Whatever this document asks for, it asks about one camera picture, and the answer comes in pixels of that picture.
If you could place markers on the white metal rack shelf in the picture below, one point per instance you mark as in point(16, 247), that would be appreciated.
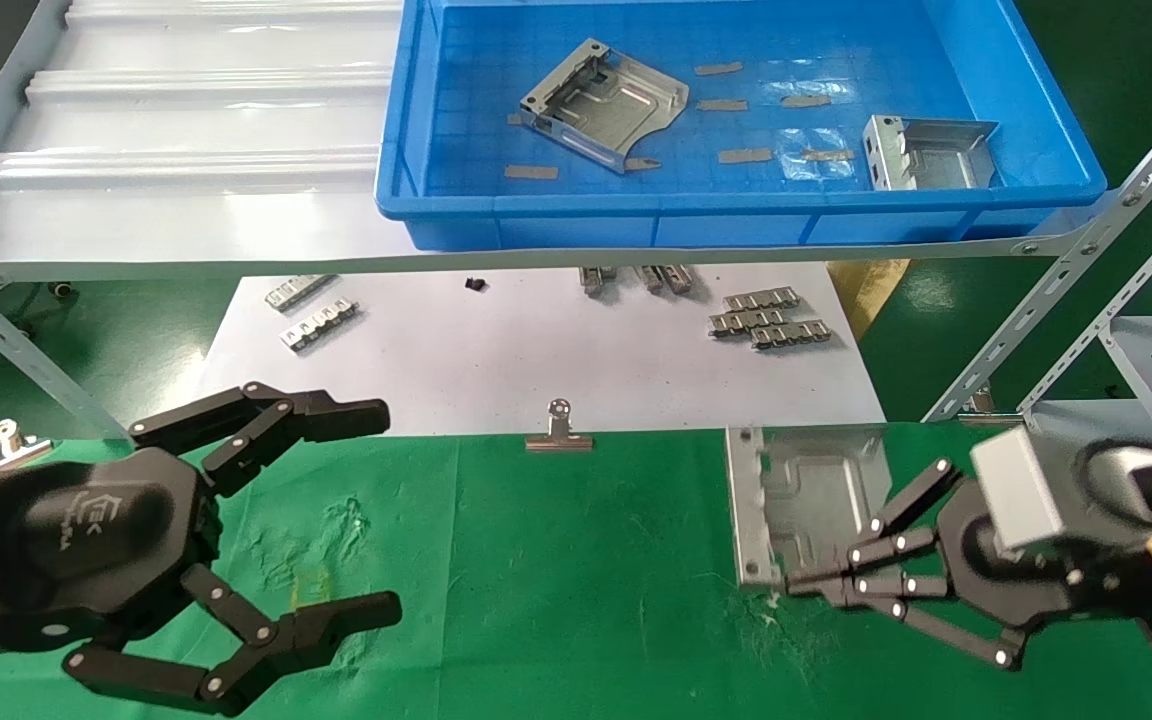
point(186, 120)

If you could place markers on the small folded metal bracket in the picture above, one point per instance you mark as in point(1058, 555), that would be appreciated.
point(934, 160)

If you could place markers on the brown cardboard piece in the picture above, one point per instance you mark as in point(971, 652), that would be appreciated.
point(871, 285)

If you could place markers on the large sheet metal bracket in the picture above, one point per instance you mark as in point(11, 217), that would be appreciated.
point(806, 490)
point(604, 100)

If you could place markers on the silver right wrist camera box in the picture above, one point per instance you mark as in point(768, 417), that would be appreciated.
point(1021, 490)

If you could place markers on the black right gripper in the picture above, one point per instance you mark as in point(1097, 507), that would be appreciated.
point(1006, 590)

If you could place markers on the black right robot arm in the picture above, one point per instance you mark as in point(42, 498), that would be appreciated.
point(1126, 595)

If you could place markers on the white paper sheet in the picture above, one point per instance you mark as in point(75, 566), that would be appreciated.
point(496, 360)

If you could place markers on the silver binder clip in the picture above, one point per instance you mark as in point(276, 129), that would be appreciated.
point(560, 440)
point(986, 415)
point(11, 440)

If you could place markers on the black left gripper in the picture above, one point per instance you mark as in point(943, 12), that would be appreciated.
point(86, 540)

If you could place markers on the clear plastic film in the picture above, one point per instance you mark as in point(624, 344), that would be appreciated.
point(814, 150)

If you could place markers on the grey slotted angle bar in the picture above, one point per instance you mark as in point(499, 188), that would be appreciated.
point(1121, 300)
point(26, 350)
point(1066, 262)

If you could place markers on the small metal clip strip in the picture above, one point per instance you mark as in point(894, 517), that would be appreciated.
point(763, 298)
point(321, 325)
point(678, 279)
point(650, 278)
point(301, 291)
point(596, 280)
point(791, 335)
point(746, 321)

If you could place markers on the blue plastic bin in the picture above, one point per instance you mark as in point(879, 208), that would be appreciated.
point(756, 215)

